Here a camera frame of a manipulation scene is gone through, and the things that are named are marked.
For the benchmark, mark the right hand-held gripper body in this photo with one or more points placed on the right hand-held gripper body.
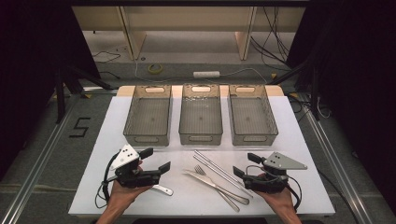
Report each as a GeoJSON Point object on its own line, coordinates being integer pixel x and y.
{"type": "Point", "coordinates": [267, 183]}

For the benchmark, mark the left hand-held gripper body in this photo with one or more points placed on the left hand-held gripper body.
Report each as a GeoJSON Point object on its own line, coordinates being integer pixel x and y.
{"type": "Point", "coordinates": [127, 174]}

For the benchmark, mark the metal fork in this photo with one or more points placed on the metal fork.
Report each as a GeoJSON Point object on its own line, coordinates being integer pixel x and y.
{"type": "Point", "coordinates": [200, 170]}

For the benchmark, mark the metal table knife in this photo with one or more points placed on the metal table knife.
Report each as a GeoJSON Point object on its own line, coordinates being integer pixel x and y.
{"type": "Point", "coordinates": [199, 177]}

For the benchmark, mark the clear grey plastic bin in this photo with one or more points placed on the clear grey plastic bin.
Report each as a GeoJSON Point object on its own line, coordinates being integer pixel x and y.
{"type": "Point", "coordinates": [251, 116]}
{"type": "Point", "coordinates": [148, 116]}
{"type": "Point", "coordinates": [200, 116]}

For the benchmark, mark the person's left hand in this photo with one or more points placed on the person's left hand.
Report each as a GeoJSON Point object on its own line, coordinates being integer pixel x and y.
{"type": "Point", "coordinates": [124, 196]}

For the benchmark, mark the person's right hand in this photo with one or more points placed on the person's right hand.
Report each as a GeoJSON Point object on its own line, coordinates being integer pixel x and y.
{"type": "Point", "coordinates": [281, 202]}

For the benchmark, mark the white table mat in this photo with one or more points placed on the white table mat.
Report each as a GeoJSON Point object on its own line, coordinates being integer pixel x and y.
{"type": "Point", "coordinates": [311, 193]}

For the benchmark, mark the yellow tape roll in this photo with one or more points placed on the yellow tape roll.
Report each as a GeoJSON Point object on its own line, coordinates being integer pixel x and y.
{"type": "Point", "coordinates": [149, 69]}

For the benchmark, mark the black metal stand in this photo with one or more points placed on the black metal stand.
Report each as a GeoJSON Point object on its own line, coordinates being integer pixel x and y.
{"type": "Point", "coordinates": [315, 93]}
{"type": "Point", "coordinates": [59, 93]}

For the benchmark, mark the white power strip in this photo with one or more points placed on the white power strip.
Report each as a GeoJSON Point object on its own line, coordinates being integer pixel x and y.
{"type": "Point", "coordinates": [206, 74]}

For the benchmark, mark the light wooden desk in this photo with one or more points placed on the light wooden desk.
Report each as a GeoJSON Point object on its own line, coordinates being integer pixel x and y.
{"type": "Point", "coordinates": [186, 18]}

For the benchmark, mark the aluminium floor rail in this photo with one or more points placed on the aluminium floor rail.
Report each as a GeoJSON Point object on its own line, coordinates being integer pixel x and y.
{"type": "Point", "coordinates": [339, 174]}
{"type": "Point", "coordinates": [37, 165]}

